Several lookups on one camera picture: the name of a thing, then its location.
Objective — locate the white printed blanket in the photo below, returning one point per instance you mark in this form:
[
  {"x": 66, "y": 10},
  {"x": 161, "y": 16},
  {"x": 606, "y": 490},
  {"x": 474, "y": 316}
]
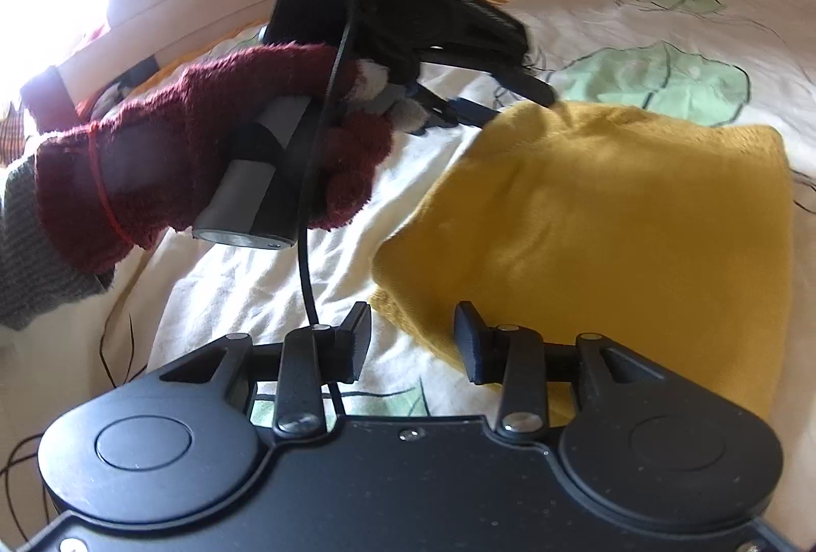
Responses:
[{"x": 637, "y": 17}]

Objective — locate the person's left forearm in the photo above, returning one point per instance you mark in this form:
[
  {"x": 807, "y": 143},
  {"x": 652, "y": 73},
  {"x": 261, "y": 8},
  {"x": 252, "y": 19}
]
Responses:
[{"x": 44, "y": 246}]

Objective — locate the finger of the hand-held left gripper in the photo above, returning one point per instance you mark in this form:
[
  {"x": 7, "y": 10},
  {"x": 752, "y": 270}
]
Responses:
[
  {"x": 462, "y": 109},
  {"x": 529, "y": 87}
]

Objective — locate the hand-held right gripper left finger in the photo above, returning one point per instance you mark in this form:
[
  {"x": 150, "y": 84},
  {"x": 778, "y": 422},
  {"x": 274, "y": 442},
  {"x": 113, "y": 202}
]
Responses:
[{"x": 361, "y": 338}]

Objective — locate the person's left hand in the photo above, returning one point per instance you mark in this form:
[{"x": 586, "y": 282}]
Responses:
[{"x": 191, "y": 144}]

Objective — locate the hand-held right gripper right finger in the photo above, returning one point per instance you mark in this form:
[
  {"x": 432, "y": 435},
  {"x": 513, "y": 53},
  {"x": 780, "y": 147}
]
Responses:
[{"x": 468, "y": 338}]

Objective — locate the mustard yellow knit garment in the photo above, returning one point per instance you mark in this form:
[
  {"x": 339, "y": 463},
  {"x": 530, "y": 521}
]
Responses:
[{"x": 605, "y": 208}]

